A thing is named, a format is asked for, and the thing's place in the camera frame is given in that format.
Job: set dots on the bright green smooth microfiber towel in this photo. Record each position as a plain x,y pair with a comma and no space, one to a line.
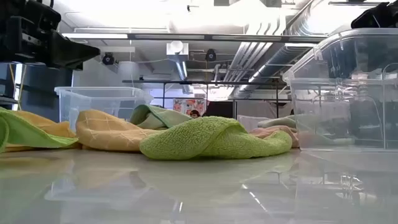
28,133

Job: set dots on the dark background screen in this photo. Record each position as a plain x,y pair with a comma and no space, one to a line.
220,109

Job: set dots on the large clear plastic bin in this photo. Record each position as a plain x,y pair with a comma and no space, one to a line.
342,102

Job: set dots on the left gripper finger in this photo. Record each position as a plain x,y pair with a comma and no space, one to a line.
71,53

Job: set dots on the white cloth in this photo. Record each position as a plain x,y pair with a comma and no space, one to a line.
248,121

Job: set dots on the pale green towel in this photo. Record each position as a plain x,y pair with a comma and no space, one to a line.
280,122

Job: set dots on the white ceiling fixture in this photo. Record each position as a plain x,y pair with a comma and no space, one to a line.
176,47

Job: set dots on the floral poster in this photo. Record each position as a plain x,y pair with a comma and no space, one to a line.
186,105

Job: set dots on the yellow-orange checked towel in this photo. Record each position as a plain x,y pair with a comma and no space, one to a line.
105,133

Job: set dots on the dark computer monitor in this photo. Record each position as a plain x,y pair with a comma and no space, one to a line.
46,93

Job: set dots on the peach orange towel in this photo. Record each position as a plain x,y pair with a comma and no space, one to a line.
270,131

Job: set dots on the sage green towel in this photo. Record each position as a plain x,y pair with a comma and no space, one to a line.
158,116

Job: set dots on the small clear plastic bin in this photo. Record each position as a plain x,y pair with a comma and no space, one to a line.
93,99

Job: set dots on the long ceiling light bar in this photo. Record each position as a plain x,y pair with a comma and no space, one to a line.
171,36

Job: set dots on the lime green terry towel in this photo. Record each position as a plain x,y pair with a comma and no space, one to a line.
202,137

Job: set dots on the silver ventilation duct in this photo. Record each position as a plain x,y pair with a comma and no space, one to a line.
273,59

